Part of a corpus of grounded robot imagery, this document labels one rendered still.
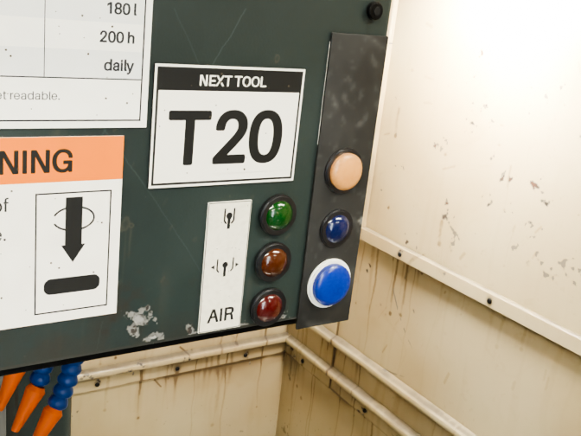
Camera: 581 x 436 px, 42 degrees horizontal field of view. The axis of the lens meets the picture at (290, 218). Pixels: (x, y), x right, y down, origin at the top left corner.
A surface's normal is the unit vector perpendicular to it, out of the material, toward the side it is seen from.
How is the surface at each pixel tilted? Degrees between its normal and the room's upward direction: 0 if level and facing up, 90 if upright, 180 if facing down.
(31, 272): 90
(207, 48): 90
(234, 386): 90
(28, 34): 90
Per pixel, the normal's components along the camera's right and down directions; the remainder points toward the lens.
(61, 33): 0.54, 0.30
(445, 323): -0.84, 0.07
